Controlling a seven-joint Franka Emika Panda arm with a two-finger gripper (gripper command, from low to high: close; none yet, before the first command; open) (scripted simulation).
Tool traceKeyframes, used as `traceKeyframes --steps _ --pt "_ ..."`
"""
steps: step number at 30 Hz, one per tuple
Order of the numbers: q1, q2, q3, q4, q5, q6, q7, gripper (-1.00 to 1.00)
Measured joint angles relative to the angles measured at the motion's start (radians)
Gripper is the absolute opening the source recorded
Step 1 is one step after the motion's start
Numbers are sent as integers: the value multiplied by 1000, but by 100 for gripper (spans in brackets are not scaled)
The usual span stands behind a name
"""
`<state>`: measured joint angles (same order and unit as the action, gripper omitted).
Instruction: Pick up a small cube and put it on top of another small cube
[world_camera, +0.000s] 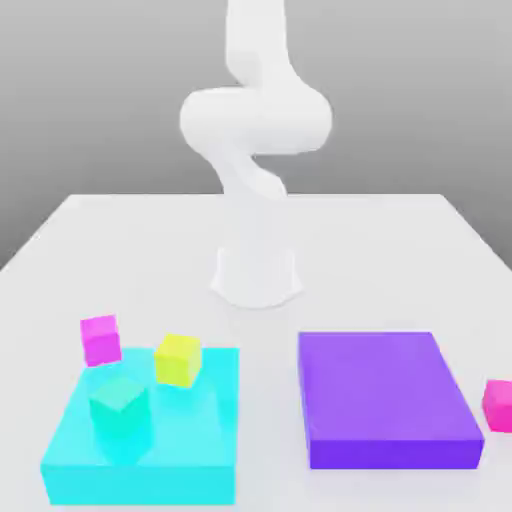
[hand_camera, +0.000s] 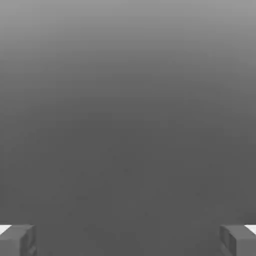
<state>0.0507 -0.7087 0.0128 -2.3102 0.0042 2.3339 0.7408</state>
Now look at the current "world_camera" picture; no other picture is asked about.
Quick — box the small teal cube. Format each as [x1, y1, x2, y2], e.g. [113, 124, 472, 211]
[88, 375, 156, 467]

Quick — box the small magenta cube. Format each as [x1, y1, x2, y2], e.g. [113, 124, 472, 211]
[79, 314, 123, 368]

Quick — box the large purple box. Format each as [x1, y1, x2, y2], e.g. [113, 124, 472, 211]
[297, 330, 486, 471]

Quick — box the small pink cube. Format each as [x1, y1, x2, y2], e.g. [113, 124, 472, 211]
[481, 378, 512, 434]

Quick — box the small yellow cube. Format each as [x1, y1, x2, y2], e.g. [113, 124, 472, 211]
[154, 332, 202, 390]

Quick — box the large cyan box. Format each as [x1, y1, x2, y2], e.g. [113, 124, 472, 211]
[39, 346, 241, 507]

